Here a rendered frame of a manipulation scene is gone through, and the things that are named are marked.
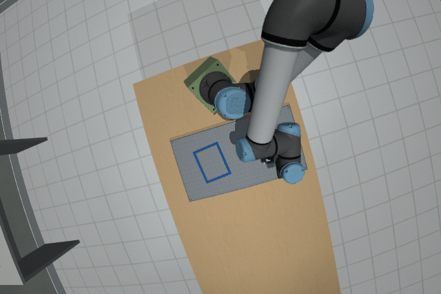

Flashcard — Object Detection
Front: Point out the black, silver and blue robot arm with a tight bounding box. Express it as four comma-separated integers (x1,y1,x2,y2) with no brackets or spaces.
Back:
199,0,374,184

